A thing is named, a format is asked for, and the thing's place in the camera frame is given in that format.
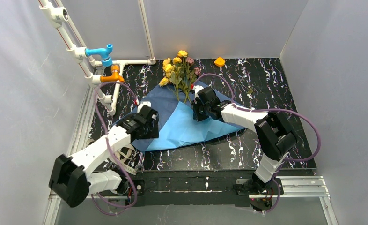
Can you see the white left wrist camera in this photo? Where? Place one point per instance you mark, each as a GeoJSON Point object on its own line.
{"type": "Point", "coordinates": [142, 105]}

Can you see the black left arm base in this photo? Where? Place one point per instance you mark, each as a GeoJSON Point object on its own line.
{"type": "Point", "coordinates": [124, 195]}

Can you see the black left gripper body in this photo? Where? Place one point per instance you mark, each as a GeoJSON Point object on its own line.
{"type": "Point", "coordinates": [151, 124]}

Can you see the brown pink fake flower bunch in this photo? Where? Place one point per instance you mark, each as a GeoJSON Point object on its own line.
{"type": "Point", "coordinates": [191, 73]}

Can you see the yellow fake flower bunch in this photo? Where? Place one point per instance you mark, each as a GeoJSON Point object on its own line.
{"type": "Point", "coordinates": [176, 73]}

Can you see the white pvc pipe frame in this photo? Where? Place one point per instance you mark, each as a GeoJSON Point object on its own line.
{"type": "Point", "coordinates": [107, 92]}

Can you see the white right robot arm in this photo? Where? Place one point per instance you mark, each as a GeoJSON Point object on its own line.
{"type": "Point", "coordinates": [275, 134]}

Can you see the orange plastic tap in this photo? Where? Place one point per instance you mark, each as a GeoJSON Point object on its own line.
{"type": "Point", "coordinates": [115, 75]}

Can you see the aluminium extrusion frame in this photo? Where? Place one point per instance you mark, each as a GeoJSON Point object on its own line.
{"type": "Point", "coordinates": [193, 184]}

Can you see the orange plastic piece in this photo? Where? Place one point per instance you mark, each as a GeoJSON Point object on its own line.
{"type": "Point", "coordinates": [219, 62]}

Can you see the blue plastic tap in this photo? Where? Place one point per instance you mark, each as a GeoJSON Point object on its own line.
{"type": "Point", "coordinates": [104, 54]}

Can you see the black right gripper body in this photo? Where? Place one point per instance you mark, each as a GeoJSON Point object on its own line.
{"type": "Point", "coordinates": [199, 109]}

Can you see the silver open-end wrench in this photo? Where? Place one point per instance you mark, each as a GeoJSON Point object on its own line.
{"type": "Point", "coordinates": [140, 167]}

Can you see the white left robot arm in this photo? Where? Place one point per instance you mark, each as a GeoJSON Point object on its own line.
{"type": "Point", "coordinates": [73, 177]}

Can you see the cream printed ribbon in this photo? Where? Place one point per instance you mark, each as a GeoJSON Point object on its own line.
{"type": "Point", "coordinates": [125, 155]}

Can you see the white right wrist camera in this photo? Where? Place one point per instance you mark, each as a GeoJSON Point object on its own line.
{"type": "Point", "coordinates": [196, 89]}

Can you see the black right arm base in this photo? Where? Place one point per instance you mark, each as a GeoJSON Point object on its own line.
{"type": "Point", "coordinates": [261, 194]}

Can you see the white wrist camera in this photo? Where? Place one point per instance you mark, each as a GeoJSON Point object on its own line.
{"type": "Point", "coordinates": [196, 89]}
{"type": "Point", "coordinates": [142, 105]}

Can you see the blue wrapping paper sheet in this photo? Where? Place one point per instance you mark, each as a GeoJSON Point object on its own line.
{"type": "Point", "coordinates": [177, 128]}

